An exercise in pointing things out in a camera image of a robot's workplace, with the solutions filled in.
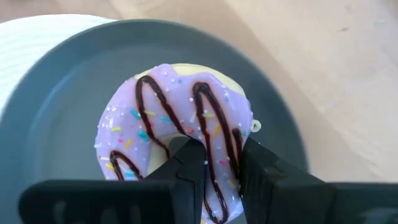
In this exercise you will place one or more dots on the white round woven placemat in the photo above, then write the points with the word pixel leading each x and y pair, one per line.
pixel 25 46

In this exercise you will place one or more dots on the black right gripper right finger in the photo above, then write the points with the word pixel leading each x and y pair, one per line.
pixel 280 193

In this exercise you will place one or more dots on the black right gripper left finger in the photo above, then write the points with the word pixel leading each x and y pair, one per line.
pixel 174 193

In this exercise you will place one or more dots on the dark grey round plate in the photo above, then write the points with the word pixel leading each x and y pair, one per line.
pixel 62 109

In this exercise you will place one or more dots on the lilac glazed chocolate-drizzle donut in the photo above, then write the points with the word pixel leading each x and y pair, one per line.
pixel 180 93

